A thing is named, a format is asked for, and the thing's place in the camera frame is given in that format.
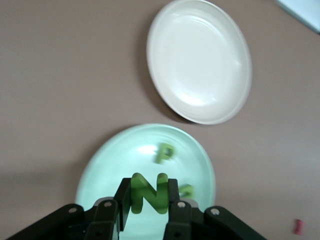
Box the brown table cover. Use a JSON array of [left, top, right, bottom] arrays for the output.
[[0, 0, 320, 240]]

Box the green plate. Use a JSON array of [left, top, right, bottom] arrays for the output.
[[74, 122, 216, 240]]

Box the red foam letter I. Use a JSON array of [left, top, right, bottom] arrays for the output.
[[293, 218, 304, 235]]

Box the table edge rail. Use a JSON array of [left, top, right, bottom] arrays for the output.
[[274, 0, 320, 35]]

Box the green foam letter P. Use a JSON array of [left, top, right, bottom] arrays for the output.
[[154, 142, 176, 165]]

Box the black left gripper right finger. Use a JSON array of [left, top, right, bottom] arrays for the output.
[[162, 178, 195, 240]]

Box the green foam letter C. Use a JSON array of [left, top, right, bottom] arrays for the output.
[[178, 184, 195, 200]]

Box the green foam letter N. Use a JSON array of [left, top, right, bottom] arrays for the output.
[[129, 172, 171, 215]]

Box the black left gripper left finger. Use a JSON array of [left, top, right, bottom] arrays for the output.
[[86, 177, 133, 240]]

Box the beige plate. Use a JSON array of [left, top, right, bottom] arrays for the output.
[[146, 0, 253, 125]]

